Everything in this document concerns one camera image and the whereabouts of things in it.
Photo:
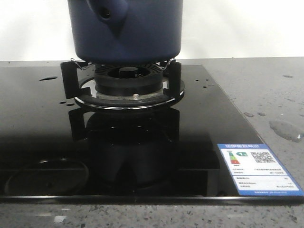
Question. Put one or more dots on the right gas burner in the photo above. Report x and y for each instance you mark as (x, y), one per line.
(123, 87)

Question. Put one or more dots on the black glass gas stove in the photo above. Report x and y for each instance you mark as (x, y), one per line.
(52, 150)

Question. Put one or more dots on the blue energy label sticker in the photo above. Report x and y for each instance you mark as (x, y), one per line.
(256, 171)

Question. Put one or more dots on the dark blue pot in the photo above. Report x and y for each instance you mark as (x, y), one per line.
(126, 31)

